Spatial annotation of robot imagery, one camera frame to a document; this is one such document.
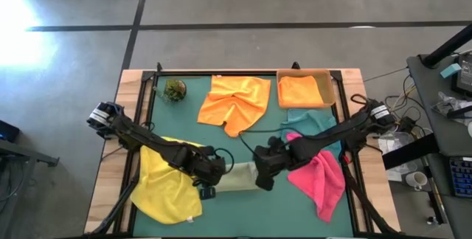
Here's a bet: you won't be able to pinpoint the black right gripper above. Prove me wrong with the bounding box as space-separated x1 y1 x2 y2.
254 136 296 192

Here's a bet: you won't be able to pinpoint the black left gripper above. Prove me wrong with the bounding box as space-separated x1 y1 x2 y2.
171 145 226 200

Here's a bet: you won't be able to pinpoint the sage green microfiber towel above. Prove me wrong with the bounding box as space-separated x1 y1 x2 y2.
215 161 261 193

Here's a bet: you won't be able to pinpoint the yellow microfiber towel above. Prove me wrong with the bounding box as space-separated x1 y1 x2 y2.
129 136 206 225

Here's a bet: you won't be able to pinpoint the pink microfiber towel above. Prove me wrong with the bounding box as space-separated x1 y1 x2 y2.
285 131 347 224

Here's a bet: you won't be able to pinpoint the orange microfiber towel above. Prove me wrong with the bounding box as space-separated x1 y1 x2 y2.
197 75 272 139
277 75 325 107

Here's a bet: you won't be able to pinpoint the teal microfiber towel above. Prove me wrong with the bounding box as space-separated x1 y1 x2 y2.
280 108 342 159

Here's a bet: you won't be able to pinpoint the green table mat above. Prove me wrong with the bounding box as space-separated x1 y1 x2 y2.
132 75 355 237

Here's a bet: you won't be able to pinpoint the small potted succulent plant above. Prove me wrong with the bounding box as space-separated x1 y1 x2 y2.
153 78 188 104

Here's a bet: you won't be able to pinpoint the tan plastic bin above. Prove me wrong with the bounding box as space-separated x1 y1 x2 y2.
275 69 336 110

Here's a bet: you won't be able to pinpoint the white papers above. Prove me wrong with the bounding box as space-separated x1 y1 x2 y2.
378 131 417 183

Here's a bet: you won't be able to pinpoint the black crossbeam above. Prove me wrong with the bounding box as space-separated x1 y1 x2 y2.
381 133 440 170

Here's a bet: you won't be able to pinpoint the white mug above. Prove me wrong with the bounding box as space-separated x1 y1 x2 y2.
405 170 428 191

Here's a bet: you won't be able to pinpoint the black power adapter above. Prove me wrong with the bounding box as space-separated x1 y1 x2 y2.
400 116 417 134

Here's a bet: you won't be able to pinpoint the black floor stand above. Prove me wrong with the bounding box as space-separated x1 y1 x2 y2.
0 139 60 168

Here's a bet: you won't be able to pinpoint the grey side desk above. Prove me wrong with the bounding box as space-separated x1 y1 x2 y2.
406 52 472 159

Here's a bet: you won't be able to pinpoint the dark computer keyboard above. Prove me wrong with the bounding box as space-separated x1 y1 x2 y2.
448 156 472 198

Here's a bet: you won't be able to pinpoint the grey crumpled bag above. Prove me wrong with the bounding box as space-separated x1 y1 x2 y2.
430 91 472 126

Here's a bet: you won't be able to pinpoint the dark blue box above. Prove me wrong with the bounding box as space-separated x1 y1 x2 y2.
0 119 21 143

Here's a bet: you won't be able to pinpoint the light blue box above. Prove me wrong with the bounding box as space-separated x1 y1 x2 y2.
440 63 462 80

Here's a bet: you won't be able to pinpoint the black stand pole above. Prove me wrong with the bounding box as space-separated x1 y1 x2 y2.
422 23 472 69

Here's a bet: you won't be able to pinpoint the black desk device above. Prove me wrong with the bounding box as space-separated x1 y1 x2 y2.
451 52 472 96

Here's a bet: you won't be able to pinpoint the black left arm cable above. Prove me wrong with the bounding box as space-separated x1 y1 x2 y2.
212 147 235 170

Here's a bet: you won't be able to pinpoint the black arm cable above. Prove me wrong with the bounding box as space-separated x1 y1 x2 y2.
212 147 235 170
238 126 298 156

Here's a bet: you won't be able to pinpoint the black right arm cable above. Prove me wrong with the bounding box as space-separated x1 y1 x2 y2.
238 126 298 156

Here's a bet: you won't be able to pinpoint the black table frame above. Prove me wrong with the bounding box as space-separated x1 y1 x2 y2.
88 61 401 238

